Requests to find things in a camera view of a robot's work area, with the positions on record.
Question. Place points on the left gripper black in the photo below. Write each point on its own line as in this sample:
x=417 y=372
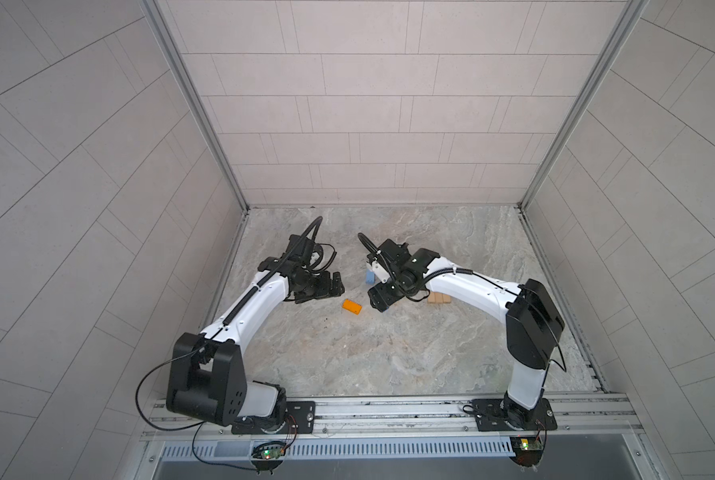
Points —
x=324 y=289

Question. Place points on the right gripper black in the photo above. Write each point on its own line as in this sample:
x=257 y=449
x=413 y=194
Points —
x=382 y=295

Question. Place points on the orange wood block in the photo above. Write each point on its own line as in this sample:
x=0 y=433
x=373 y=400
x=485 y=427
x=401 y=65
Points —
x=352 y=307

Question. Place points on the light blue wood block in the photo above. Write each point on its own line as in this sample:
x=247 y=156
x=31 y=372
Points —
x=369 y=276

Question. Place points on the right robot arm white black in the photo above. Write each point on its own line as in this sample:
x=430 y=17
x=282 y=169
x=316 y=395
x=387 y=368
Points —
x=533 y=325

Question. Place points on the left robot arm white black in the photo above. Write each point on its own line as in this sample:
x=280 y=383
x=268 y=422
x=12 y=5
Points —
x=208 y=379

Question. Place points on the left controller board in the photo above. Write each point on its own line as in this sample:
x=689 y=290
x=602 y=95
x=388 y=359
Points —
x=270 y=451

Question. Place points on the controller board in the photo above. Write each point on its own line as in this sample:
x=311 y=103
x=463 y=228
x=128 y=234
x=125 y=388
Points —
x=528 y=451
x=270 y=451

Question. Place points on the perforated vent strip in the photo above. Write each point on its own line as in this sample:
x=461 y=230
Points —
x=346 y=448

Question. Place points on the right controller board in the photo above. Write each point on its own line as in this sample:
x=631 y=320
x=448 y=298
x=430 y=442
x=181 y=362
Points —
x=528 y=451

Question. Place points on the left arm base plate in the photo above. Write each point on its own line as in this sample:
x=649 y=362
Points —
x=298 y=416

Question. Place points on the aluminium mounting rail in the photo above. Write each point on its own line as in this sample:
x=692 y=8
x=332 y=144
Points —
x=443 y=415

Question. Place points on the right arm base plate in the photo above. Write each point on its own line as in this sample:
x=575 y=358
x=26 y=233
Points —
x=504 y=414

